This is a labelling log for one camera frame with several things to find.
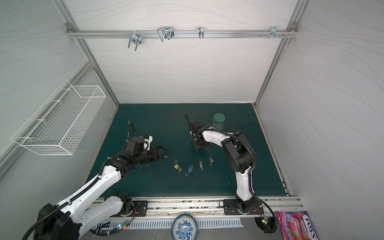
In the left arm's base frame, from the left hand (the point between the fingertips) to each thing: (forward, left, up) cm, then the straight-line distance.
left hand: (166, 150), depth 80 cm
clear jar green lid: (+25, -31, -5) cm, 40 cm away
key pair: (-2, -19, -13) cm, 24 cm away
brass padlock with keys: (-4, -5, -13) cm, 15 cm away
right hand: (+13, -19, -12) cm, 26 cm away
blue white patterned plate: (-33, -12, -12) cm, 37 cm away
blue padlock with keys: (-6, -13, -13) cm, 19 cm away
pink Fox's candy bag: (-31, -64, -11) cm, 72 cm away
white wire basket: (+3, +48, +18) cm, 51 cm away
